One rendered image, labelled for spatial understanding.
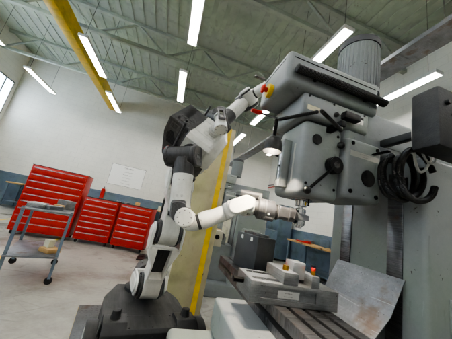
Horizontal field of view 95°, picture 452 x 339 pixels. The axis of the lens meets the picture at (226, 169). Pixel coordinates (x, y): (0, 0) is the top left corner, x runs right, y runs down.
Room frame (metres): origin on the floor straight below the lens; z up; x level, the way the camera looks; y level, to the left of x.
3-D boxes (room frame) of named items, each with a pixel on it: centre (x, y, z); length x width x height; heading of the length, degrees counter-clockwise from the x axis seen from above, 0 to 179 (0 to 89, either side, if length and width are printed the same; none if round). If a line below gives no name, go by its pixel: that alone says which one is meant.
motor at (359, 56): (0.94, -0.59, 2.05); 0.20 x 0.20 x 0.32
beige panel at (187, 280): (2.56, 0.18, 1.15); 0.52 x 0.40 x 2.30; 103
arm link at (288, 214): (0.89, -0.25, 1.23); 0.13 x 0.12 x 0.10; 176
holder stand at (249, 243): (1.27, -0.25, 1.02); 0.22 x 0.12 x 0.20; 24
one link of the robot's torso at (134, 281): (1.46, 0.34, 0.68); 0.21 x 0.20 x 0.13; 26
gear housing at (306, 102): (0.89, -0.39, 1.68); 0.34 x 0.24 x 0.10; 103
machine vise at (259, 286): (0.87, -0.32, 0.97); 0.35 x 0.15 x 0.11; 101
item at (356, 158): (0.93, -0.53, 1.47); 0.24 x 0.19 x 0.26; 13
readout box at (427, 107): (0.63, -0.71, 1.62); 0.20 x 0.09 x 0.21; 103
